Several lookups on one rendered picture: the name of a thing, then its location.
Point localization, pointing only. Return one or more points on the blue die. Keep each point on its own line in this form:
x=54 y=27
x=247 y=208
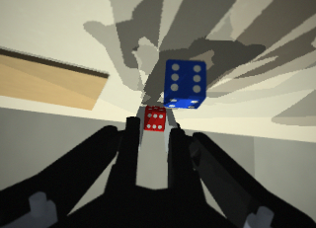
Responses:
x=185 y=84

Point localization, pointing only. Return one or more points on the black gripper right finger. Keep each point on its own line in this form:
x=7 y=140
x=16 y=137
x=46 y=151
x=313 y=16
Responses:
x=242 y=199

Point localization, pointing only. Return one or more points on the tan square mat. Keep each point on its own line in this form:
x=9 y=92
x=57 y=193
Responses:
x=41 y=80

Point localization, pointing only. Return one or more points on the red die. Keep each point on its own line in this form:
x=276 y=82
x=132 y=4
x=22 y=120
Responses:
x=154 y=118

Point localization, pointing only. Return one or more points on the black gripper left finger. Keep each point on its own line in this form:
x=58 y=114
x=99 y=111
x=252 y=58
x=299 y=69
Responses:
x=50 y=195

